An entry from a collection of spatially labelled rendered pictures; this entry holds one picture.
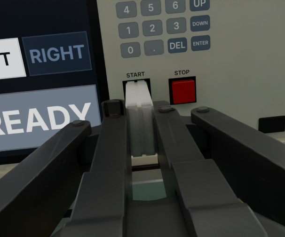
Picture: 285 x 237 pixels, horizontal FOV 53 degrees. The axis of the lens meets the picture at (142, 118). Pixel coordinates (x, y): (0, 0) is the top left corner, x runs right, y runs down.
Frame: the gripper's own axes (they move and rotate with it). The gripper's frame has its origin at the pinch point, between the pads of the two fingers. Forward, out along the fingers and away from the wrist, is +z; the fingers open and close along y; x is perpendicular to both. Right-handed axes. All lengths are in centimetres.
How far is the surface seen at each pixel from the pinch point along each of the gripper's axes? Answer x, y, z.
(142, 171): -6.6, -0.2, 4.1
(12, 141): -3.0, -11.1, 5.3
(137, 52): 3.4, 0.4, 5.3
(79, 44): 4.4, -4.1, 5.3
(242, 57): 2.1, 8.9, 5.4
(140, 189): -7.3, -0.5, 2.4
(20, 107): -0.2, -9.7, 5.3
